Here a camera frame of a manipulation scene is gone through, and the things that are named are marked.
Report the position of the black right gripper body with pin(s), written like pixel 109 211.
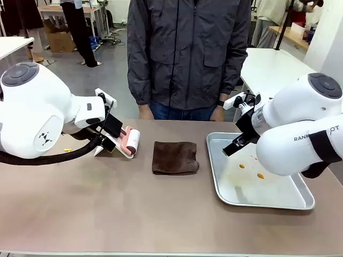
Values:
pixel 247 125

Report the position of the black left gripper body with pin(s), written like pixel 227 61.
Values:
pixel 113 125

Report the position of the pink lint roller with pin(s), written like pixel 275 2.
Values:
pixel 132 142

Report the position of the brown cloth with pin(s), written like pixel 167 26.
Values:
pixel 174 158

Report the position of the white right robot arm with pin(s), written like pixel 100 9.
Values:
pixel 292 107

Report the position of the person's left forearm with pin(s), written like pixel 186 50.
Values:
pixel 233 75

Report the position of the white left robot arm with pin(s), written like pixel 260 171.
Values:
pixel 32 107

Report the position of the person's right forearm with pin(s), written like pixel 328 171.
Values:
pixel 138 83

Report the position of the person's left hand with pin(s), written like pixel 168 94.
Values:
pixel 217 113

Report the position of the person's right hand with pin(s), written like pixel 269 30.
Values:
pixel 146 112

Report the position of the white lint roller stand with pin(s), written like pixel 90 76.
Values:
pixel 118 148

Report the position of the black wrist watch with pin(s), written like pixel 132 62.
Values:
pixel 220 103

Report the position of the yellow paper scrap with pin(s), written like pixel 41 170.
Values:
pixel 67 150

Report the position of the silver metal tray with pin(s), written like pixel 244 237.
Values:
pixel 241 190

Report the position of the blue jeans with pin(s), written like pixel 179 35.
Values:
pixel 185 113

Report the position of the large white table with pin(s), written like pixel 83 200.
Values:
pixel 268 67

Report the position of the blue plastic bag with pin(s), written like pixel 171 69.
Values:
pixel 95 42

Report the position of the person in grey jacket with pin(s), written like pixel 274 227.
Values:
pixel 187 53

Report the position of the bystander in black trousers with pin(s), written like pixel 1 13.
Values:
pixel 80 34

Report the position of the wooden workbench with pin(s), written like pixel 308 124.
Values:
pixel 294 37

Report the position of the brown cardboard box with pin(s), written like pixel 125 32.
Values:
pixel 60 40

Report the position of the black slanted pole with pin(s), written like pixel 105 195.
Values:
pixel 282 29

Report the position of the small white box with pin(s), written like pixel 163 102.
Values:
pixel 298 28

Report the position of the bystander in beige coat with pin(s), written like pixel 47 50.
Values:
pixel 268 16

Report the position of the dark drink bottles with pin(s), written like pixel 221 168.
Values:
pixel 309 32

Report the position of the wooden background desk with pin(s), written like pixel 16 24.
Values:
pixel 91 12

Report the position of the bystander in red top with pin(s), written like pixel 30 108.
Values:
pixel 302 10

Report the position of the small white side table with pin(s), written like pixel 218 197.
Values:
pixel 13 44

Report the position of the bystander in dark skirt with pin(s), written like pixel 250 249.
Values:
pixel 29 16

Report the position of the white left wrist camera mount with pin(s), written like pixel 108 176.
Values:
pixel 106 97

